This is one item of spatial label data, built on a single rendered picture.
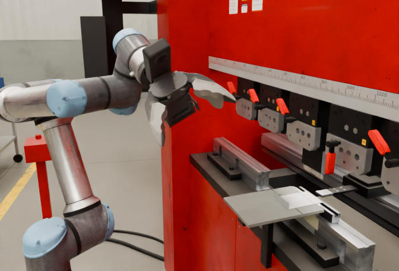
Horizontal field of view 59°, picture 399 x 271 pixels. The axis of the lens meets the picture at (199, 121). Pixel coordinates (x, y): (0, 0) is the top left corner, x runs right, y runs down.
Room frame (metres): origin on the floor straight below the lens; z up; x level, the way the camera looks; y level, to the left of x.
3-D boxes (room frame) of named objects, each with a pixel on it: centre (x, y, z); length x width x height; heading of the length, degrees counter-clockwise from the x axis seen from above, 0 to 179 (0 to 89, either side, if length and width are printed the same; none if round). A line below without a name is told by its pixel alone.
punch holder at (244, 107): (1.48, -0.23, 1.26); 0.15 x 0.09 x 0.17; 20
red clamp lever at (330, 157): (0.91, -0.36, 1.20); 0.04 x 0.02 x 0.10; 110
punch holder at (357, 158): (0.91, -0.43, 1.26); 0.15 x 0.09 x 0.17; 20
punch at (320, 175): (1.08, -0.37, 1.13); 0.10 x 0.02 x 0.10; 20
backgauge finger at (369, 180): (1.13, -0.53, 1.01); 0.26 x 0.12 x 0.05; 110
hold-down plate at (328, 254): (1.02, -0.33, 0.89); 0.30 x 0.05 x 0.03; 20
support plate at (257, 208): (1.03, -0.23, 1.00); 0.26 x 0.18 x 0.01; 110
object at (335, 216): (1.06, -0.38, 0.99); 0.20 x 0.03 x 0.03; 20
